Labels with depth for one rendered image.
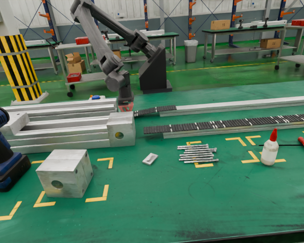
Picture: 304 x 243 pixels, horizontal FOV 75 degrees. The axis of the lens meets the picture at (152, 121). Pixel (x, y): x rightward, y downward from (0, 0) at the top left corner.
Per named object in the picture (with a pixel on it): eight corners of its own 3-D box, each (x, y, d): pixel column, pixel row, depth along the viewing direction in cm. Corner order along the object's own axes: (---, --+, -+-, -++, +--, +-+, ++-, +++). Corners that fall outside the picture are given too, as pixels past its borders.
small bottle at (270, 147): (274, 167, 58) (284, 132, 52) (260, 164, 59) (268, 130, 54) (273, 159, 61) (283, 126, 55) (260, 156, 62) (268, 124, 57)
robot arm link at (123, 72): (131, 68, 85) (118, 68, 87) (124, 72, 79) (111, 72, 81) (132, 84, 88) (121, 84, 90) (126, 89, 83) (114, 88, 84)
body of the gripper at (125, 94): (117, 104, 85) (115, 87, 82) (120, 96, 94) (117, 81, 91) (132, 103, 85) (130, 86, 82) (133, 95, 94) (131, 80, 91)
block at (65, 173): (96, 168, 63) (89, 144, 58) (82, 198, 53) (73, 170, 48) (66, 168, 64) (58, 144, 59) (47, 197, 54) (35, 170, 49)
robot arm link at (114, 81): (115, 53, 83) (104, 68, 87) (101, 59, 73) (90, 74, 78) (135, 74, 85) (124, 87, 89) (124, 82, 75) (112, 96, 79)
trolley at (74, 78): (115, 82, 428) (107, 32, 381) (118, 89, 381) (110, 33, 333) (65, 89, 407) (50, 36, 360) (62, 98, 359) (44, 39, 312)
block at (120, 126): (135, 128, 84) (133, 108, 79) (134, 145, 73) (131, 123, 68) (115, 130, 84) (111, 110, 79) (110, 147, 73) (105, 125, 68)
